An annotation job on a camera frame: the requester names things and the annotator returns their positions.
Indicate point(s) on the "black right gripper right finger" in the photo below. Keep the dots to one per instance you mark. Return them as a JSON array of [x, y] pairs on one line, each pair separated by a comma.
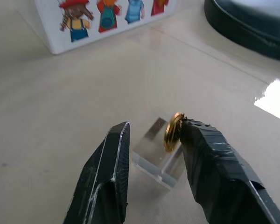
[[214, 177]]

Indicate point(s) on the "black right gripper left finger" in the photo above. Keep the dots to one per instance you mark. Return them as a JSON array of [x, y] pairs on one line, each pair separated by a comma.
[[102, 184]]

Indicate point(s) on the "gold coin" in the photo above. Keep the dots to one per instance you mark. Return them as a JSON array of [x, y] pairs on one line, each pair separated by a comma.
[[172, 133]]

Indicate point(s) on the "white box with cartoon figures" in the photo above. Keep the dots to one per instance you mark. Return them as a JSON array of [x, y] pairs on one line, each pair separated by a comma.
[[105, 23]]

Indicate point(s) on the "clear acrylic block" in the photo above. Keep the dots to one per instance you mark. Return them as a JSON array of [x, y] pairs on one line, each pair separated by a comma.
[[157, 155]]

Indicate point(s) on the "black padded object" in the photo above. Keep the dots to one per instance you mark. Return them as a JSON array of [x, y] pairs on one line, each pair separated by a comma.
[[249, 23]]

